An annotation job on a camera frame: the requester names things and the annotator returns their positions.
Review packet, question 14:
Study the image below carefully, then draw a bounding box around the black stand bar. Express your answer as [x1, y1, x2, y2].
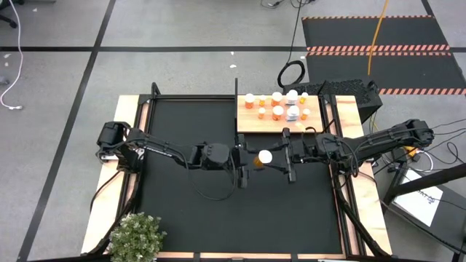
[382, 162, 466, 205]

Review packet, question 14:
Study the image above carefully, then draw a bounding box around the white floor cable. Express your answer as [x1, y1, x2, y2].
[0, 0, 25, 111]

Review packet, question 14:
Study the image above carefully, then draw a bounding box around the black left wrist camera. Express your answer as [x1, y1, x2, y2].
[189, 144, 205, 167]

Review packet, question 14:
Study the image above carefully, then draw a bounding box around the black office chair base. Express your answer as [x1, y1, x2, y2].
[0, 0, 26, 29]

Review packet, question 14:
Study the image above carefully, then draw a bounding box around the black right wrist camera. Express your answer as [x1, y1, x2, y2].
[315, 135, 336, 161]

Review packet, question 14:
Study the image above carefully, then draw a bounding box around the dark floor base plate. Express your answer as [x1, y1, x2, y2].
[384, 174, 466, 255]

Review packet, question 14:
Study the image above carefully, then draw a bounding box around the black table frame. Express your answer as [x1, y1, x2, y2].
[82, 80, 394, 262]

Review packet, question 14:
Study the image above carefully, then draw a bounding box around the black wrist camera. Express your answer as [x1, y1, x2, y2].
[315, 135, 336, 161]
[189, 144, 205, 167]

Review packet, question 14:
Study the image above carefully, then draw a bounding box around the black perforated box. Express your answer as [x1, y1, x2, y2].
[282, 79, 384, 124]

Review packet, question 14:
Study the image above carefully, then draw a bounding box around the coiled black floor cable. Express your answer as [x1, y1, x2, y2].
[276, 0, 307, 90]

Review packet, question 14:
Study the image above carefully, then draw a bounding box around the black table mat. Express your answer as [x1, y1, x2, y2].
[140, 98, 344, 255]

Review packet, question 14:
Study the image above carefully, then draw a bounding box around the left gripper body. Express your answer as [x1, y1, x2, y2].
[202, 133, 252, 189]

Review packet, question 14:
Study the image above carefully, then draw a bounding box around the green potted plant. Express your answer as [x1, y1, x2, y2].
[107, 212, 168, 262]

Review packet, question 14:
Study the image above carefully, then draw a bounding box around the black hazard-striped floor mat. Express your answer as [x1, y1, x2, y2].
[301, 15, 466, 96]

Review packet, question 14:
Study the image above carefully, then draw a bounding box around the white printed sign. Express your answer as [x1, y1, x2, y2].
[392, 169, 444, 227]

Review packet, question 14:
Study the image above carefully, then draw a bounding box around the yellow hanging cable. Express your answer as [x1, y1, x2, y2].
[366, 0, 390, 76]

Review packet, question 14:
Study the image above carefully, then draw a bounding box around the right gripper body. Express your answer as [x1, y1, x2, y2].
[280, 127, 317, 183]

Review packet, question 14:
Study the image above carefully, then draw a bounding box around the light wooden shelf board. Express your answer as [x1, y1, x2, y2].
[237, 95, 324, 134]

